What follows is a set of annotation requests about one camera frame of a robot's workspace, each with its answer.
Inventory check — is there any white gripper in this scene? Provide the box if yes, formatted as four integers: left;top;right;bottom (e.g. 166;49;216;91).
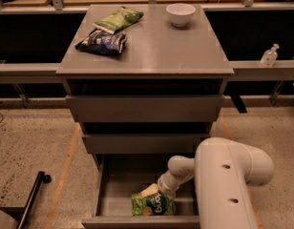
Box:
140;171;184;198

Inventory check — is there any green dang rice chip bag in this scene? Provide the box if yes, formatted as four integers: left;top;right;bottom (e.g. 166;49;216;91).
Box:
132;193;176;216

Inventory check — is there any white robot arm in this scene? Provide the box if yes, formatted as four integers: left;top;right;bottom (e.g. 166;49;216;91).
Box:
138;137;274;229

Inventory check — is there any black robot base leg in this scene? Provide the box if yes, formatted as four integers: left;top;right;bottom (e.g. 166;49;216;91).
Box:
16;171;52;229

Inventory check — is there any grey bottom drawer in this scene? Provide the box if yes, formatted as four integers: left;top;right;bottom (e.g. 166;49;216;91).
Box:
82;154;200;229

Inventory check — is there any grey drawer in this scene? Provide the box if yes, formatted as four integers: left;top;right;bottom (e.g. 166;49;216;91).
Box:
82;134;208;154
82;154;200;229
66;95;223;123

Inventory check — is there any grey middle drawer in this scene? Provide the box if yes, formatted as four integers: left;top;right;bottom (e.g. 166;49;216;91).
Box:
82;134;208;154

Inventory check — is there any grey drawer cabinet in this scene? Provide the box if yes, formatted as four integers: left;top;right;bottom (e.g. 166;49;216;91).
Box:
55;4;235;164

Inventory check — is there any grey top drawer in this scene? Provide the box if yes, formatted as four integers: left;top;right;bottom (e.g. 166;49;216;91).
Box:
66;95;223;123

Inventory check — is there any dark blue snack bag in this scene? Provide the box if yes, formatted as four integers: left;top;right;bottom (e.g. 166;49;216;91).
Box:
75;29;127;55

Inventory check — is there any green snack bag on counter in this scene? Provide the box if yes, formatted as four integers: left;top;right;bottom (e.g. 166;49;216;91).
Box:
94;7;144;34

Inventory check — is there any white bowl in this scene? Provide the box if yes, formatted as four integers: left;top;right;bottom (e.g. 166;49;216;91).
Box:
166;3;196;27

